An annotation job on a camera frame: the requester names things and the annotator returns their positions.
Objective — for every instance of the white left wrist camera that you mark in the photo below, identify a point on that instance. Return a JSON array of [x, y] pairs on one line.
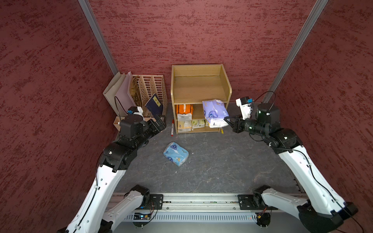
[[135, 110]]

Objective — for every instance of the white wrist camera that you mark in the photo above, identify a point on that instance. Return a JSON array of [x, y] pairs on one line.
[[135, 110], [246, 106]]

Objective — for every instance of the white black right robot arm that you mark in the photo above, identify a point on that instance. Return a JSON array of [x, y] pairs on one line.
[[324, 210]]

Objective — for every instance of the beige paper folders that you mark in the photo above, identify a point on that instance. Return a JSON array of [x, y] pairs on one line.
[[117, 93]]

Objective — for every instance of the blue tissue pack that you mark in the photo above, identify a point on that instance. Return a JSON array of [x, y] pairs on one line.
[[176, 154]]

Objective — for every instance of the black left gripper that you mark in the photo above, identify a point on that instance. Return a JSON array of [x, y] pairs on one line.
[[162, 125]]

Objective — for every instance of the yellow white tissue pack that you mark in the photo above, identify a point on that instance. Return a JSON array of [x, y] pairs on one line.
[[184, 123]]

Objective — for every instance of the dark blue book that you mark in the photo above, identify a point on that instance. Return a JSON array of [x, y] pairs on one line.
[[154, 105]]

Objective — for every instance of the wooden lattice file organizer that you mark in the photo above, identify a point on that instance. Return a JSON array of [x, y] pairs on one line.
[[142, 89]]

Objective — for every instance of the orange tissue pack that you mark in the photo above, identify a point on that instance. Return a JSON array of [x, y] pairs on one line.
[[184, 109]]

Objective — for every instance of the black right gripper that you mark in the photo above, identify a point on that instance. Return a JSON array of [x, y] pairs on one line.
[[236, 125]]

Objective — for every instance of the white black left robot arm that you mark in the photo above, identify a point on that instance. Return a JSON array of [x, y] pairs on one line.
[[92, 216]]

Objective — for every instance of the purple tissue pack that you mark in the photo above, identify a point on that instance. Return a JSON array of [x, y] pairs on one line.
[[215, 113]]

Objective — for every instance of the wooden shelf unit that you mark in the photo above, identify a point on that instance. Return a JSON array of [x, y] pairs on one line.
[[193, 84]]

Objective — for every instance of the small green tissue pack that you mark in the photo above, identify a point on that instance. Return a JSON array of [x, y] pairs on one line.
[[198, 123]]

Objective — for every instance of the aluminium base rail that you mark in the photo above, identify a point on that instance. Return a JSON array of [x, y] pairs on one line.
[[200, 207]]

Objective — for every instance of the red white marker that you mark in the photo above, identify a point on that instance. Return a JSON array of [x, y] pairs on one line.
[[172, 128]]

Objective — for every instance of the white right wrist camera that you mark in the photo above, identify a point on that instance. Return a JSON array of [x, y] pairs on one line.
[[246, 106]]

